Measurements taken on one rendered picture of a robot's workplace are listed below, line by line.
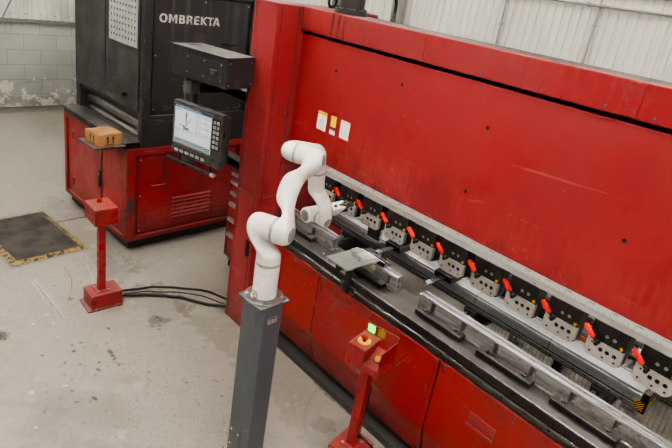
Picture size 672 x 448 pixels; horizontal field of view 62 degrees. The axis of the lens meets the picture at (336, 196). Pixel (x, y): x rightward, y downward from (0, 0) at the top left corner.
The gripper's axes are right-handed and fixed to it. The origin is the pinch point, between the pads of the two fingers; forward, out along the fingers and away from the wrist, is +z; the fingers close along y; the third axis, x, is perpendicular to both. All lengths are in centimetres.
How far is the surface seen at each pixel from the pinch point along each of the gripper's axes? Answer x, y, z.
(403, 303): 62, 3, 10
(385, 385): 97, 37, 2
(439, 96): -18, -80, 13
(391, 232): 24.1, -10.2, 12.4
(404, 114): -24, -56, 13
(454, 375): 105, -15, 2
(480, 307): 81, -19, 40
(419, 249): 40.8, -23.2, 12.3
